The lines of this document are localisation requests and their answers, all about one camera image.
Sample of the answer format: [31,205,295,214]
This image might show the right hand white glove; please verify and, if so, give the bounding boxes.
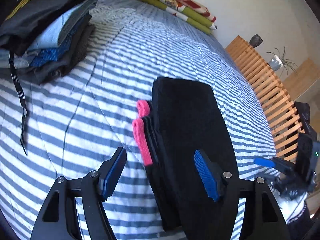
[273,191,308,224]

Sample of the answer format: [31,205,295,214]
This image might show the black pants pink trim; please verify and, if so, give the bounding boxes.
[135,77,239,239]

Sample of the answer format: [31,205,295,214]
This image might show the dark ceramic vase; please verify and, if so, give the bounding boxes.
[249,34,263,48]

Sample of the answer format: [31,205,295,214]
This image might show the blue white striped quilt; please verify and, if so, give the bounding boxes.
[0,0,282,240]

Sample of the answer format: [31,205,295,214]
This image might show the right forearm dark sleeve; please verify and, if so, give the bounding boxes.
[287,202,314,240]

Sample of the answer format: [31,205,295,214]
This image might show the stack of folded dark clothes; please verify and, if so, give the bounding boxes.
[1,0,97,145]

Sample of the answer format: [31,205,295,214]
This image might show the wooden slatted bed rail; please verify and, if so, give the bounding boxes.
[226,36,304,162]

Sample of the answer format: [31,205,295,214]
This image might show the wooden door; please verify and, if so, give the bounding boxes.
[283,58,319,101]

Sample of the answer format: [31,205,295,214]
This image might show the folded green red blanket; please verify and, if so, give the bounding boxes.
[139,0,217,35]

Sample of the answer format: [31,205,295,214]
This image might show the black clothing on rail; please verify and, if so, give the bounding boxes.
[295,101,317,140]

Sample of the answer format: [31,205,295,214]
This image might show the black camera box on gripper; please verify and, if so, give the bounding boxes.
[295,133,319,184]

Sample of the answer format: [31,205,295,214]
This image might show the potted spider plant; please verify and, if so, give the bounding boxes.
[266,46,298,78]

